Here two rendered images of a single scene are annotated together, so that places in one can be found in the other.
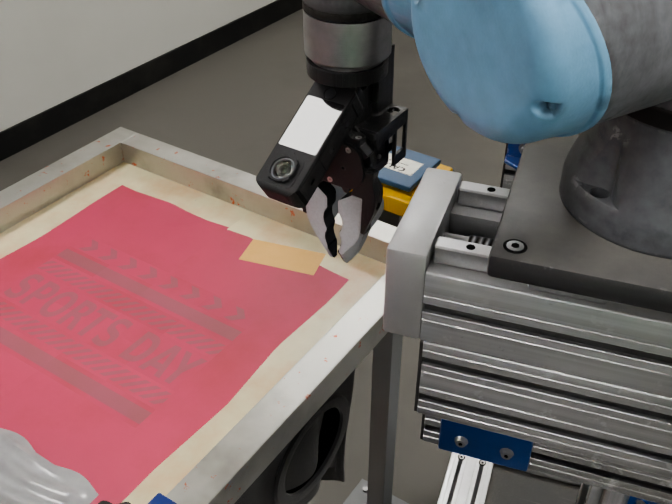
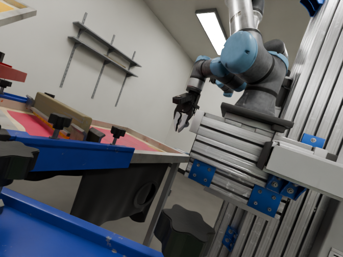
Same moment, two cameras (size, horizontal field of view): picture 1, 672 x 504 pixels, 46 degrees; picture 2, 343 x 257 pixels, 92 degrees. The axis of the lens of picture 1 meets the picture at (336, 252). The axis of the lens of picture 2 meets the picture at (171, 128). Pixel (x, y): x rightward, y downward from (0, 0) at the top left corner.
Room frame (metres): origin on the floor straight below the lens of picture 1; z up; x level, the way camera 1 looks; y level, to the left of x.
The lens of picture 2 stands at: (-0.14, 0.03, 1.13)
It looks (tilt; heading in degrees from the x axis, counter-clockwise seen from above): 1 degrees down; 0
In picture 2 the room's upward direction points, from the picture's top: 20 degrees clockwise
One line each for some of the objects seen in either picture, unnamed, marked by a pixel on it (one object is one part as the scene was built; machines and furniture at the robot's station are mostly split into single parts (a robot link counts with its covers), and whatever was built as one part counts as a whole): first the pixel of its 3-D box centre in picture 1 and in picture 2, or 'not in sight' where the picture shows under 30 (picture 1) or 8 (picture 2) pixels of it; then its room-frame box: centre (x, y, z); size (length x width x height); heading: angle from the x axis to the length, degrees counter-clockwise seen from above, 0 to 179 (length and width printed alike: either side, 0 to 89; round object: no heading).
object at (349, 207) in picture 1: (365, 218); (185, 124); (0.65, -0.03, 1.15); 0.06 x 0.03 x 0.09; 146
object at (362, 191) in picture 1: (357, 190); (187, 113); (0.62, -0.02, 1.19); 0.05 x 0.02 x 0.09; 56
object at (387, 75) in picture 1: (351, 115); (190, 102); (0.66, -0.01, 1.25); 0.09 x 0.08 x 0.12; 146
